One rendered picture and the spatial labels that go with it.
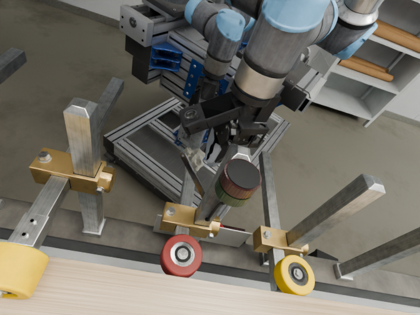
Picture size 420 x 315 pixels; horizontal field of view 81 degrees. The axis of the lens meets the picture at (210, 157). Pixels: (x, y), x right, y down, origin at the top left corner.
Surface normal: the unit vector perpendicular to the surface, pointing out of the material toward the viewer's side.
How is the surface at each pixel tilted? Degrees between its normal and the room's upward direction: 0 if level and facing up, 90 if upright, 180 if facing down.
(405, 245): 90
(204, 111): 31
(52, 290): 0
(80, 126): 90
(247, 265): 0
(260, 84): 90
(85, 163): 90
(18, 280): 39
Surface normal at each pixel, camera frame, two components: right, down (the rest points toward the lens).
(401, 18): -0.07, 0.74
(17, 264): 0.70, -0.44
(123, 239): 0.29, -0.63
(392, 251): -0.95, -0.24
